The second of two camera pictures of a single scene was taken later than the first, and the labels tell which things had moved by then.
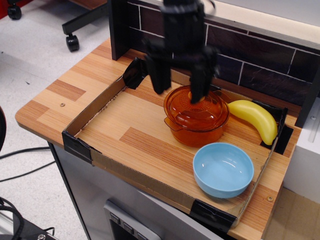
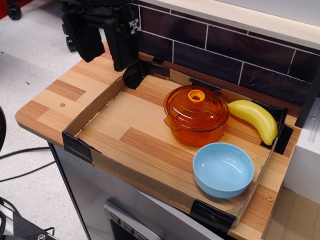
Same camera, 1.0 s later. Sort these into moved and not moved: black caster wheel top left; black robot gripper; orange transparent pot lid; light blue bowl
Moved: black robot gripper
Not moved: black caster wheel top left; orange transparent pot lid; light blue bowl
